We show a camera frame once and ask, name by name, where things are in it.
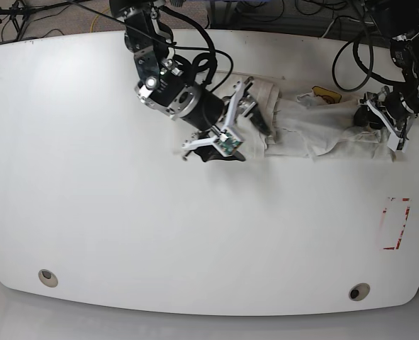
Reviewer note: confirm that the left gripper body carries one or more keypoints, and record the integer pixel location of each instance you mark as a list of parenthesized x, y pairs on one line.
[(397, 108)]

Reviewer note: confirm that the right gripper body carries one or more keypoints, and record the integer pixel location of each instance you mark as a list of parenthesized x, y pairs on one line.
[(213, 114)]

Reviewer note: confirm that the white printed T-shirt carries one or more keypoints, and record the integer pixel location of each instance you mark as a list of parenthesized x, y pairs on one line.
[(305, 125)]

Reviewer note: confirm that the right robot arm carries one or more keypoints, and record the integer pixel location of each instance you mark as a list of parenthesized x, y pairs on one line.
[(168, 82)]

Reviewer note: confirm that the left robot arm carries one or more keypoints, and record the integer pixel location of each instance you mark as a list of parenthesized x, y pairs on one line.
[(397, 22)]

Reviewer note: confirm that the red tape rectangle marking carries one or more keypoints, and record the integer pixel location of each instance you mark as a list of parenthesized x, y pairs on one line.
[(393, 222)]

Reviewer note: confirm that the black tripod stand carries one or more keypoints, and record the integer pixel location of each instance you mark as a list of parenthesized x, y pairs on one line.
[(19, 13)]

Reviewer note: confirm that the wrist camera board left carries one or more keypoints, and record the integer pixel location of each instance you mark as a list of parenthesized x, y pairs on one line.
[(396, 143)]

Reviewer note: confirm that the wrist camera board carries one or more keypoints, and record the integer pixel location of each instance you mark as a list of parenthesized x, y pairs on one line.
[(228, 142), (396, 143)]

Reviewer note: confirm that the wrist camera board right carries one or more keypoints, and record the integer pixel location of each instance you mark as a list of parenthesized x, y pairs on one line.
[(228, 142)]

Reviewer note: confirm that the right table cable grommet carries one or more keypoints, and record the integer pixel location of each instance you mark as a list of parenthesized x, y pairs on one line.
[(359, 292)]

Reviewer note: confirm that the table cable grommet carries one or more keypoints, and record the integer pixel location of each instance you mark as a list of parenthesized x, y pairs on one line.
[(359, 292), (48, 278)]

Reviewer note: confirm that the left table cable grommet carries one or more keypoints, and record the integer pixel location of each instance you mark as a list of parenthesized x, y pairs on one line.
[(48, 278)]

